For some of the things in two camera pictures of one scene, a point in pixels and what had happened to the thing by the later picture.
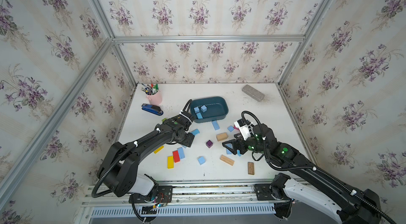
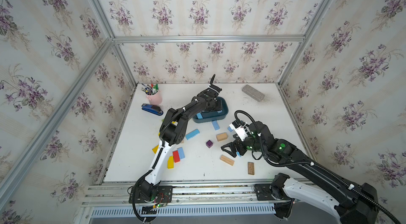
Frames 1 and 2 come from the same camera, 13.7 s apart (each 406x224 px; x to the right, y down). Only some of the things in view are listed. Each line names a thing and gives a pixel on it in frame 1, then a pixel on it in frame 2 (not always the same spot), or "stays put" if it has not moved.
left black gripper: x=189 y=141 → x=219 y=106
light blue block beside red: x=181 y=152 stays put
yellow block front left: x=170 y=162 stays put
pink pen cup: x=155 y=99 stays put
